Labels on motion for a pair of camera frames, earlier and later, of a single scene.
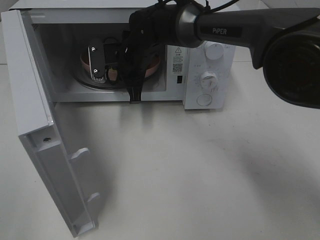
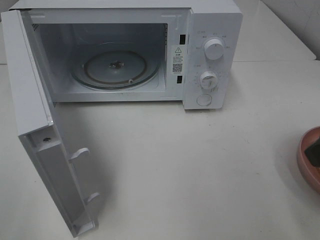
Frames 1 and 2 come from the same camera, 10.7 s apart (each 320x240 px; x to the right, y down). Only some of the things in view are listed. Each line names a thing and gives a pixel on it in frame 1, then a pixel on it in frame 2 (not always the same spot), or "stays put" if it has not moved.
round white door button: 204,99 stays put
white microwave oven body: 78,42 stays put
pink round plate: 151,63 to 312,171
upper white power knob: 213,50 stays put
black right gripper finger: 111,51 to 313,153
